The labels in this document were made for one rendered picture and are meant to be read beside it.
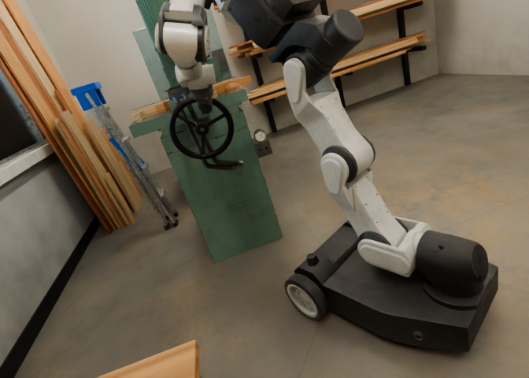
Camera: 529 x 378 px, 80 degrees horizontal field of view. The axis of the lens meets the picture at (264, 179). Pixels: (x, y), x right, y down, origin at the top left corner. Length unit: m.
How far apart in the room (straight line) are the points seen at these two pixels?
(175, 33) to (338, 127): 0.59
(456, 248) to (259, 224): 1.08
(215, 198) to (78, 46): 2.86
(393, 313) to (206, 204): 1.06
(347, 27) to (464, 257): 0.76
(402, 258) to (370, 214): 0.18
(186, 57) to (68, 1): 3.40
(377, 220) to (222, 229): 0.94
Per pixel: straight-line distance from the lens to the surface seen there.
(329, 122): 1.10
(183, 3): 0.92
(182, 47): 0.89
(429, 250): 1.16
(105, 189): 2.93
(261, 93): 3.64
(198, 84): 1.15
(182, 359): 0.78
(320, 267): 1.34
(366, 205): 1.18
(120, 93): 4.12
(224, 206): 1.77
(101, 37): 4.14
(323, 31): 1.03
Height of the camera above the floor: 1.07
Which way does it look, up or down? 22 degrees down
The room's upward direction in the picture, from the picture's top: 18 degrees counter-clockwise
